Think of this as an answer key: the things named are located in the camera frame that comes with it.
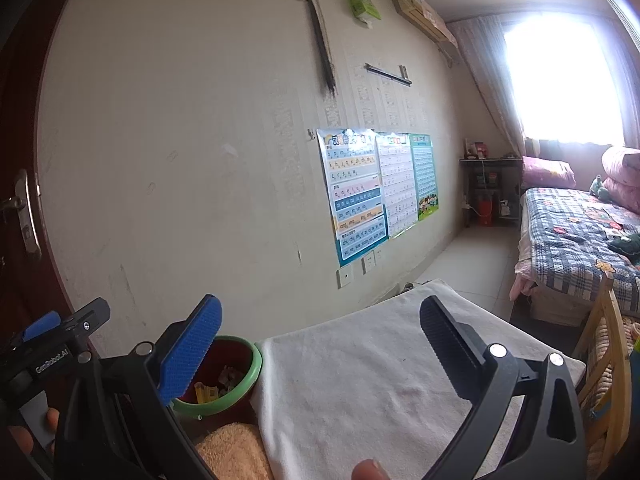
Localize white chart wall poster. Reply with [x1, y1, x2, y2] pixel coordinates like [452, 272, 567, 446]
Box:
[375, 132, 418, 239]

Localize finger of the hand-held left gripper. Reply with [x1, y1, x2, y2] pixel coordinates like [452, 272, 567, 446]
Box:
[10, 311, 62, 348]
[35, 297, 111, 353]

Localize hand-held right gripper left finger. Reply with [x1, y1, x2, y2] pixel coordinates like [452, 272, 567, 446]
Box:
[54, 294, 222, 480]

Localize patterned curtain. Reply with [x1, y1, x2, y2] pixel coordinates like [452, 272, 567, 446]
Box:
[447, 15, 531, 161]

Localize small items on rack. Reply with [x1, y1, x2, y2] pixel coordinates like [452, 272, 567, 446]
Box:
[465, 137, 493, 159]

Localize pink bed sheet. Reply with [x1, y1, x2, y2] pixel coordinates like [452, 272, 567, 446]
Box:
[509, 200, 540, 302]

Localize brown wooden door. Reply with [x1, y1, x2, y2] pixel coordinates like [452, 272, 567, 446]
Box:
[0, 0, 103, 361]

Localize brown plush toy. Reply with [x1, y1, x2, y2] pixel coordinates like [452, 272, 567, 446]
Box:
[195, 422, 273, 480]

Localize metal door handle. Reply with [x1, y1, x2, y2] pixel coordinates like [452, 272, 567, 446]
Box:
[0, 170, 43, 261]

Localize white table cloth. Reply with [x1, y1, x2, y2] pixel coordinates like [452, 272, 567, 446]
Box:
[250, 278, 586, 480]

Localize folded pink quilt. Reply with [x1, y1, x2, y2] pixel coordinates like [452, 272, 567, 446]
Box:
[601, 146, 640, 201]

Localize bright window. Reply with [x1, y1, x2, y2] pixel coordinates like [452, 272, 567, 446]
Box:
[502, 12, 626, 146]

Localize red bucket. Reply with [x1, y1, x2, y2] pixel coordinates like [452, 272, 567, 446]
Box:
[475, 196, 496, 226]

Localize black wall strip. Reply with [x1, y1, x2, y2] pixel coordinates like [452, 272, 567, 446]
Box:
[296, 0, 337, 98]

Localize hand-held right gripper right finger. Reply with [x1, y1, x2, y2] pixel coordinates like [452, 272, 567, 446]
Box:
[419, 296, 585, 480]

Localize bed with patchwork quilt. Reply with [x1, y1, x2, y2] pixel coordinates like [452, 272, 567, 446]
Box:
[520, 187, 640, 316]

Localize green rimmed red bin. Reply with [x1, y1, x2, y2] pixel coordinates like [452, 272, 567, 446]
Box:
[172, 336, 263, 417]

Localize green chart wall poster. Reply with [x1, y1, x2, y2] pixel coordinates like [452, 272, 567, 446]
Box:
[410, 133, 440, 222]

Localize wooden chair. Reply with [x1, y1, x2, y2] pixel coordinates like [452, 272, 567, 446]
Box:
[572, 272, 640, 480]

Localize pink pillow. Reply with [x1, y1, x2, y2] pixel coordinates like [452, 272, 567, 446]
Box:
[522, 156, 576, 191]

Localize dark metal shelf rack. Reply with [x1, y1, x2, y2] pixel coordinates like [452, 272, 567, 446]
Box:
[460, 157, 523, 228]

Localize beige air conditioner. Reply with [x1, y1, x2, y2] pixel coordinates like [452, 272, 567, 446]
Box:
[389, 0, 458, 43]

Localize person's right hand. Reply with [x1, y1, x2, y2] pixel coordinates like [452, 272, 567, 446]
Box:
[351, 459, 396, 480]

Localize dark green plush toy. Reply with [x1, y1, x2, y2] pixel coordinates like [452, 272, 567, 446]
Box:
[607, 232, 640, 256]

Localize metal wall rail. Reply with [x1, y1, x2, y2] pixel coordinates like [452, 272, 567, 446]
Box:
[365, 63, 412, 86]

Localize blue letter wall poster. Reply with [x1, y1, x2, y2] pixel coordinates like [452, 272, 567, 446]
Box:
[316, 128, 390, 267]

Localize person's left hand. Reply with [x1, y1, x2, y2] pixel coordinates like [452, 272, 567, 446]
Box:
[7, 406, 61, 457]

